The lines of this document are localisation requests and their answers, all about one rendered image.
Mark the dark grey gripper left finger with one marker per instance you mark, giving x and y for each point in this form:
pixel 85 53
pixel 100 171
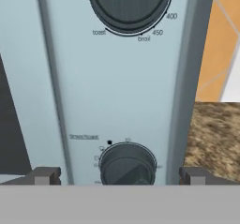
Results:
pixel 42 175

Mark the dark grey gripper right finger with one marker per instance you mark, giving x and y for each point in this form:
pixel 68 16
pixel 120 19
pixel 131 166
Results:
pixel 196 175

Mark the dark grey timer knob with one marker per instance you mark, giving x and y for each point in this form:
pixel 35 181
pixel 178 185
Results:
pixel 127 167

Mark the toaster oven glass door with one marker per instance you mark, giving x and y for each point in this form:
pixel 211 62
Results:
pixel 11 93

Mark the silver toaster oven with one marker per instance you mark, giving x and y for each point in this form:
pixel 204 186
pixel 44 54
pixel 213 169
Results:
pixel 122 87

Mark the dark grey temperature knob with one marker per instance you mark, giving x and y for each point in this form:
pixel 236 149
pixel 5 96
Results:
pixel 129 6

